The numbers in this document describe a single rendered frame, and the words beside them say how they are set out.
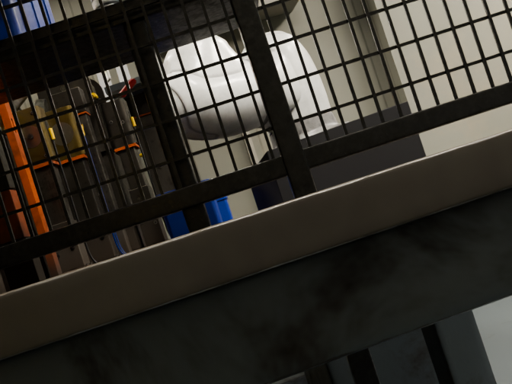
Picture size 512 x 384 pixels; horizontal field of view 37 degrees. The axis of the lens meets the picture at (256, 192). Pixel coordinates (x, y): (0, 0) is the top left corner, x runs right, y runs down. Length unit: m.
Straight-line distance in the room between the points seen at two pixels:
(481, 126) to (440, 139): 0.42
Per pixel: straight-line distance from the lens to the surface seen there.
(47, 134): 1.60
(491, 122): 4.89
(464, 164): 0.55
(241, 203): 4.38
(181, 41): 1.24
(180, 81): 1.57
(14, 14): 1.11
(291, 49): 1.72
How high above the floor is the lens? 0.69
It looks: 2 degrees up
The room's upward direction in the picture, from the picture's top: 18 degrees counter-clockwise
